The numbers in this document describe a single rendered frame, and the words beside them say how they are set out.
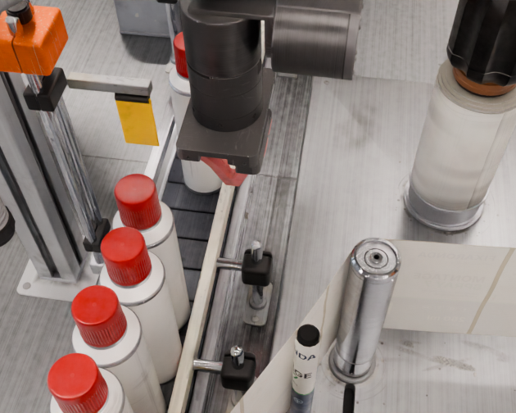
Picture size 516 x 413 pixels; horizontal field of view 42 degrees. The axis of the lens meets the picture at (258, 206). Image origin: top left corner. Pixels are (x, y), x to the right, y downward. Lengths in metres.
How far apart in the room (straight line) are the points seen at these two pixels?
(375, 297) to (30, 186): 0.33
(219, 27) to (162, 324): 0.25
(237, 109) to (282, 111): 0.43
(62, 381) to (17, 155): 0.24
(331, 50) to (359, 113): 0.42
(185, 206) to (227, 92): 0.30
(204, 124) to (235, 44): 0.09
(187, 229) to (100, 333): 0.30
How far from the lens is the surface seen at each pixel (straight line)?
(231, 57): 0.48
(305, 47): 0.47
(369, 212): 0.78
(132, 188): 0.54
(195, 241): 0.75
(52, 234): 0.72
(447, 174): 0.71
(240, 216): 0.77
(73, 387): 0.46
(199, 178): 0.76
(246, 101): 0.52
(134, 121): 0.57
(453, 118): 0.66
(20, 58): 0.52
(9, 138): 0.62
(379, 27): 1.10
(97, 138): 0.94
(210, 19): 0.47
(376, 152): 0.84
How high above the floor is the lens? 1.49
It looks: 53 degrees down
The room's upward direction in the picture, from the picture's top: 1 degrees counter-clockwise
